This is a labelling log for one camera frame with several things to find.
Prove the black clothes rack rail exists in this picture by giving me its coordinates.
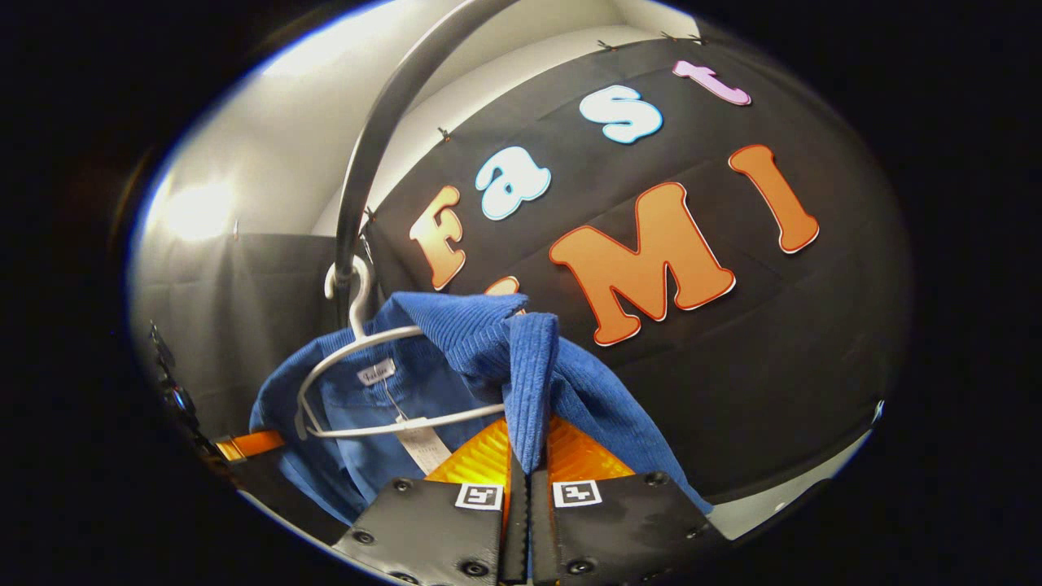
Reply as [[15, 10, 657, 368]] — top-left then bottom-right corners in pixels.
[[334, 0, 522, 326]]

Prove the blue corduroy jacket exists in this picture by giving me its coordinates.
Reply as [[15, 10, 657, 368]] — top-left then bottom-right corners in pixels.
[[248, 291, 716, 526]]

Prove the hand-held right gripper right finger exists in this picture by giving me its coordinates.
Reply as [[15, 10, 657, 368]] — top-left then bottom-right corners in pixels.
[[529, 415, 725, 586]]

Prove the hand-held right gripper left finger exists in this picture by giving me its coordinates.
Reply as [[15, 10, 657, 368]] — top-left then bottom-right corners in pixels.
[[334, 419, 515, 586]]

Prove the large white clothes hanger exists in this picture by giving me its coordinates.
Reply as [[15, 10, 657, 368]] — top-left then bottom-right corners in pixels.
[[295, 255, 507, 440]]

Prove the row of small backdrop clips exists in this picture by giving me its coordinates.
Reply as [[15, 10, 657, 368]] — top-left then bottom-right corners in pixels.
[[362, 31, 705, 225]]

